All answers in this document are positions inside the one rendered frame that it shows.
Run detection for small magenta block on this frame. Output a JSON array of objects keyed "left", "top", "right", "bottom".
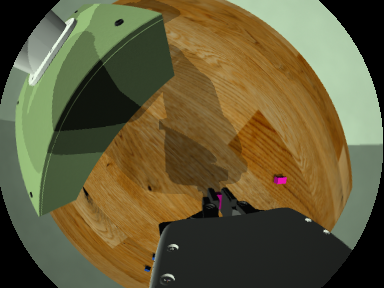
[
  {"left": 216, "top": 192, "right": 222, "bottom": 209},
  {"left": 274, "top": 176, "right": 287, "bottom": 184}
]

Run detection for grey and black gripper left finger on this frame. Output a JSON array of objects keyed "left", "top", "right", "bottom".
[{"left": 159, "top": 188, "right": 220, "bottom": 237}]

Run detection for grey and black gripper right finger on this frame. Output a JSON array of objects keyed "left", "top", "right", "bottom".
[{"left": 220, "top": 187, "right": 265, "bottom": 217}]

